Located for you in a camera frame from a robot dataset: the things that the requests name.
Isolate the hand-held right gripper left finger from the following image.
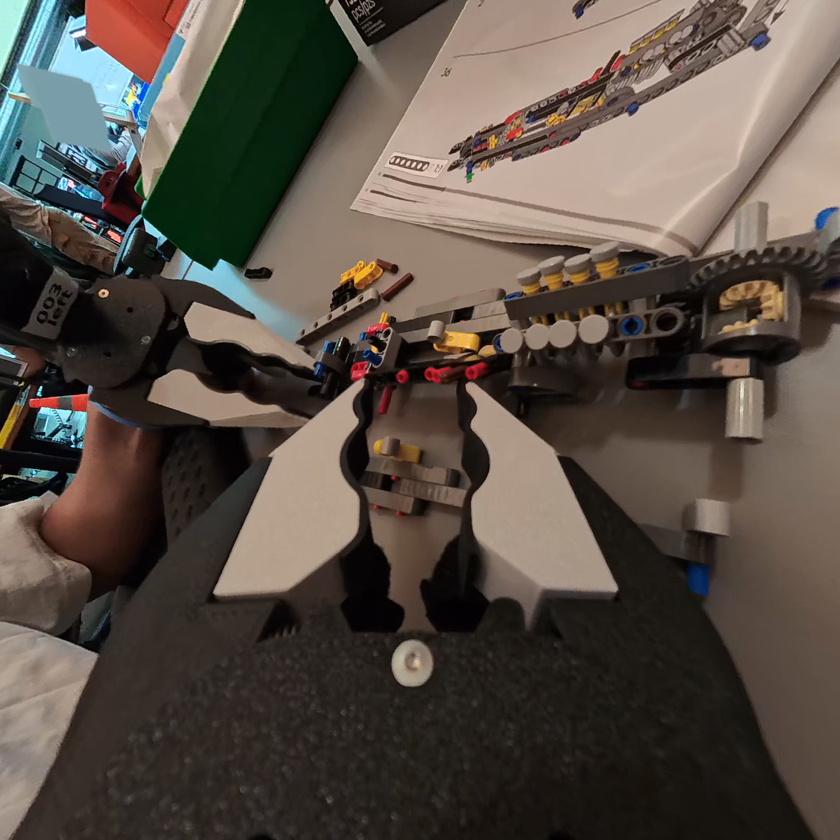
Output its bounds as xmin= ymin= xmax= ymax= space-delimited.
xmin=213 ymin=381 xmax=406 ymax=634

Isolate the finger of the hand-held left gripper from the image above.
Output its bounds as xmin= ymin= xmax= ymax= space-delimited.
xmin=147 ymin=367 xmax=330 ymax=429
xmin=172 ymin=302 xmax=317 ymax=379

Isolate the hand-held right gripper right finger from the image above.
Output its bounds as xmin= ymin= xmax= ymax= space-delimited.
xmin=422 ymin=382 xmax=620 ymax=632

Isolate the lego vehicle chassis assembly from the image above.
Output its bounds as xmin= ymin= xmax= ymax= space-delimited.
xmin=314 ymin=200 xmax=840 ymax=442

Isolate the person's left forearm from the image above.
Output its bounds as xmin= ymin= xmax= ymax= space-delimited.
xmin=39 ymin=394 xmax=166 ymax=597

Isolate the light grey lego beam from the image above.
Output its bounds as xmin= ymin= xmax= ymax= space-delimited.
xmin=294 ymin=287 xmax=382 ymax=346

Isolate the small grey yellow lego subassembly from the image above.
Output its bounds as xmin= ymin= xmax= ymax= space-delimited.
xmin=364 ymin=436 xmax=471 ymax=517

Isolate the grey lego connector blue pin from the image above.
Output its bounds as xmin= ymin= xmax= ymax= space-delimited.
xmin=640 ymin=498 xmax=732 ymax=597

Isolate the lego instruction booklet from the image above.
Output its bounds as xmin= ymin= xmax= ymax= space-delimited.
xmin=351 ymin=0 xmax=840 ymax=258

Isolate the black perforated pad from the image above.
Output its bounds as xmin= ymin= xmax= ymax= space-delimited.
xmin=161 ymin=427 xmax=265 ymax=547

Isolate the small black device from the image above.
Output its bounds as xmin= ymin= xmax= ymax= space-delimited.
xmin=115 ymin=215 xmax=177 ymax=277

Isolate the green box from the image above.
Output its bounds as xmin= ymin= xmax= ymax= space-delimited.
xmin=140 ymin=0 xmax=359 ymax=270

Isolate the orange red box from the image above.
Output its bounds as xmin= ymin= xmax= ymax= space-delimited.
xmin=84 ymin=0 xmax=191 ymax=84

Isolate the black cardboard box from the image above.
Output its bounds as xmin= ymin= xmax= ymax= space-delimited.
xmin=325 ymin=0 xmax=455 ymax=47

